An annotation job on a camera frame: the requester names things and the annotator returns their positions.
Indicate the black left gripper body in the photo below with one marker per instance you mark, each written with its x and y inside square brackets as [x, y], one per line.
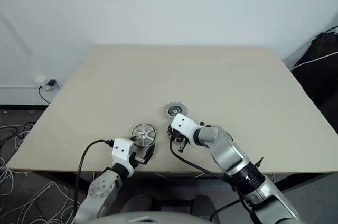
[134, 162]

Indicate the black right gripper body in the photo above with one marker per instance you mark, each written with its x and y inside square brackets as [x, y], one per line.
[180, 141]

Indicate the silver spoked rotor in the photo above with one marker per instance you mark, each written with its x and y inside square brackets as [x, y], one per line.
[144, 134]

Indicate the grey round motor lid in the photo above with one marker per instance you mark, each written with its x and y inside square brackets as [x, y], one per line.
[173, 110]

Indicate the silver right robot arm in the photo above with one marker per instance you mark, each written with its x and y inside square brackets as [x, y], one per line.
[229, 152]

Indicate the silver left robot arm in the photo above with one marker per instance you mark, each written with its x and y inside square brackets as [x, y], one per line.
[101, 184]

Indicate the silver robot torso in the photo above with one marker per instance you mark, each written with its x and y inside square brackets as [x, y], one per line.
[163, 214]

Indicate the black power adapter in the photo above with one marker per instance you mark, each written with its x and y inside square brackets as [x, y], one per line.
[52, 82]

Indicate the black bag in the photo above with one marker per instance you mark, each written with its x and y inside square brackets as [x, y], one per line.
[317, 76]

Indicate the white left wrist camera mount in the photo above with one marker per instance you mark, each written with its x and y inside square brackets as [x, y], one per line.
[122, 150]

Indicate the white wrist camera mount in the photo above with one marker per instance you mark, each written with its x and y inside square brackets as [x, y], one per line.
[122, 150]
[182, 125]

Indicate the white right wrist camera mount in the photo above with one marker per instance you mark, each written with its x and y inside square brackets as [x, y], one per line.
[182, 125]

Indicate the white wall power outlet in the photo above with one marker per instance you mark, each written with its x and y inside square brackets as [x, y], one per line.
[39, 79]

